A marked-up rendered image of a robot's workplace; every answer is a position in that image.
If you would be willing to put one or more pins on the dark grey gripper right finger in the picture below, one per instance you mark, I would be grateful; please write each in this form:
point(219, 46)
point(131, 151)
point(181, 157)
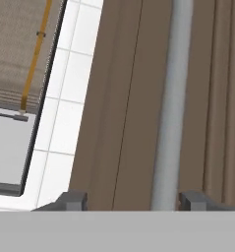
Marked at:
point(195, 201)

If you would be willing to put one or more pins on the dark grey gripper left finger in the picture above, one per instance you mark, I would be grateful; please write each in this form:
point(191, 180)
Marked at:
point(72, 201)

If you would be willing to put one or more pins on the brown cabinet door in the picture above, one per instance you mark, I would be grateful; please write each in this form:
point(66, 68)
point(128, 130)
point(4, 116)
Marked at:
point(132, 105)

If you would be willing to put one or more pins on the window with woven blind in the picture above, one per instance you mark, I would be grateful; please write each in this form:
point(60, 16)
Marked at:
point(17, 82)

